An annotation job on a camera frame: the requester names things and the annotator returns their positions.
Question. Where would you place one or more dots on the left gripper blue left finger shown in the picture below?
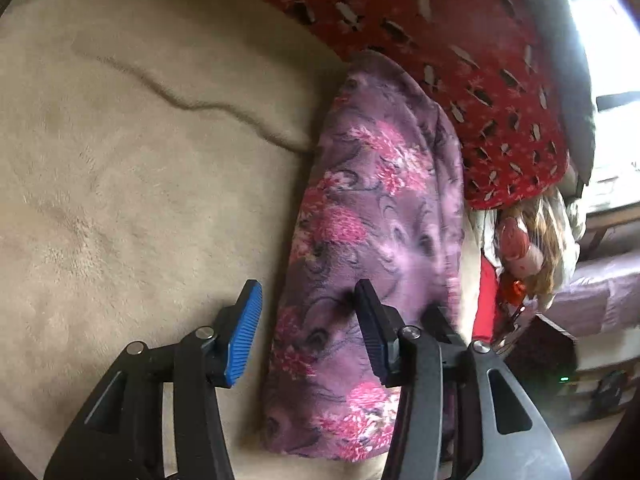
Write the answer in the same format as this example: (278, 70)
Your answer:
(117, 433)

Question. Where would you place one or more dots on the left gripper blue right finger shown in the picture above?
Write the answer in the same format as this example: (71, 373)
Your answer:
(499, 432)

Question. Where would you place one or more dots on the purple floral garment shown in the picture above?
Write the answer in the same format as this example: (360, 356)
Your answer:
(384, 203)

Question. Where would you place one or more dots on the red cloth beside bed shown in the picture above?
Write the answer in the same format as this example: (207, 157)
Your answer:
(484, 323)

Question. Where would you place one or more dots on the dark wooden box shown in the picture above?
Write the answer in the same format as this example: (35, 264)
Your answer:
(543, 359)

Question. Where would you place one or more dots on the doll with blonde hair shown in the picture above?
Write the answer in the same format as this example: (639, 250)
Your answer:
(535, 240)

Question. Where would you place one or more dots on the beige fleece blanket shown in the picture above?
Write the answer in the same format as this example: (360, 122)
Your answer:
(153, 158)

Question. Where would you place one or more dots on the red patterned blanket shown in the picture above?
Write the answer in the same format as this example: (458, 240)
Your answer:
(483, 62)

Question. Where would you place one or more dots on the grey pillow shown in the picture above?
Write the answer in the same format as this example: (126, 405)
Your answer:
(559, 34)

